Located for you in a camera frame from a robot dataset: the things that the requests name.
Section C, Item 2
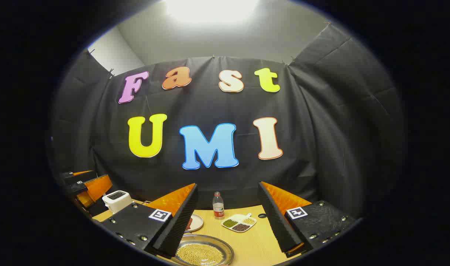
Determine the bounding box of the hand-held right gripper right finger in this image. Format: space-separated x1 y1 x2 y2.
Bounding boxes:
258 181 359 258

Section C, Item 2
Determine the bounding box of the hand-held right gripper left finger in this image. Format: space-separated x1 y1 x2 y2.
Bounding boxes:
99 183 199 258

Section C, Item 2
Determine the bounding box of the steel pot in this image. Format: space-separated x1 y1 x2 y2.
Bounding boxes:
171 234 235 266

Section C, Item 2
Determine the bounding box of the white round plate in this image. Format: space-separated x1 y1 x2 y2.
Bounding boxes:
187 214 204 232

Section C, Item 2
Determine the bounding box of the white toaster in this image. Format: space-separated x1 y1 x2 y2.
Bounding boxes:
102 190 133 215

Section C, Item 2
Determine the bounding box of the white divided dish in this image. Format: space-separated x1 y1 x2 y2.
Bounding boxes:
221 213 257 233

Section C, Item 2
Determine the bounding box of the pile of soybeans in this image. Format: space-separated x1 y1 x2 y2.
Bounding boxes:
177 243 224 266

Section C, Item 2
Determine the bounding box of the clear plastic water bottle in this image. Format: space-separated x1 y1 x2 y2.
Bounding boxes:
212 191 225 221

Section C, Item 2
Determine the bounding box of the black backdrop cloth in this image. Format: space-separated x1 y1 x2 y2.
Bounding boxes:
51 24 404 218

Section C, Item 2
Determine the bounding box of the ceiling light panel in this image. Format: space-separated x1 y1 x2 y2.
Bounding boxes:
165 0 261 23

